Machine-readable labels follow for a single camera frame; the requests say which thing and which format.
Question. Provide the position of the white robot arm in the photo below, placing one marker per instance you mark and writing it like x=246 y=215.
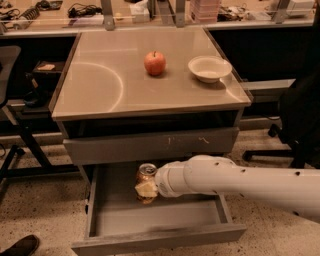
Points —
x=294 y=190

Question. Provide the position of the black office chair right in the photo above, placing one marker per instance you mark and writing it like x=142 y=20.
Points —
x=299 y=109

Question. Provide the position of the black chair left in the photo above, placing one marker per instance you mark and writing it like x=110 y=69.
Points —
x=8 y=57

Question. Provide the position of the pink stacked box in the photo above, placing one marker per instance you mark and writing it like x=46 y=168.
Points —
x=204 y=11

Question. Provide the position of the white bowl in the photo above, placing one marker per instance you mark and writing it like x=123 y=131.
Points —
x=209 y=69

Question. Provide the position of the open middle drawer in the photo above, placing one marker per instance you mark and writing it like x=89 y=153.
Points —
x=117 y=223

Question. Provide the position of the closed top drawer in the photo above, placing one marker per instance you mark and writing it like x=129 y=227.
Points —
x=150 y=146

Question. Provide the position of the grey drawer cabinet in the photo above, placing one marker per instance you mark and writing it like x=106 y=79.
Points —
x=105 y=90

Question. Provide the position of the red apple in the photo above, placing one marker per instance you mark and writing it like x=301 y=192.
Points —
x=154 y=63

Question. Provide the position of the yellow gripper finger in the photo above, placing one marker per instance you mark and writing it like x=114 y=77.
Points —
x=147 y=189

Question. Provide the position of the orange soda can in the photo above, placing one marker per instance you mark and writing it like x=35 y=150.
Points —
x=146 y=171

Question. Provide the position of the dark shoe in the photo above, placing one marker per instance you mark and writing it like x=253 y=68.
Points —
x=24 y=247

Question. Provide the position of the back workbench with clutter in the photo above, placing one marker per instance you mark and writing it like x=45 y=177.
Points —
x=27 y=18

